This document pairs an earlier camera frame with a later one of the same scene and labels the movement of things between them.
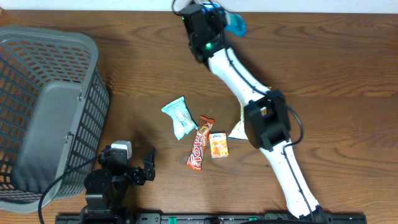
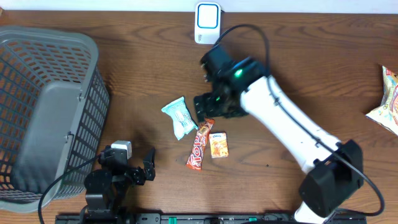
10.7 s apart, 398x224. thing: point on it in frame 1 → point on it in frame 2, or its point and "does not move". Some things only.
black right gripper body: (217, 18) → (230, 109)
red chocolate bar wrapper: (194, 159) does not move
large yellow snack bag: (239, 133) → (387, 114)
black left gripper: (138, 176) does not move
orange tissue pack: (219, 144) does not move
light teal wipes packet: (183, 123) does not move
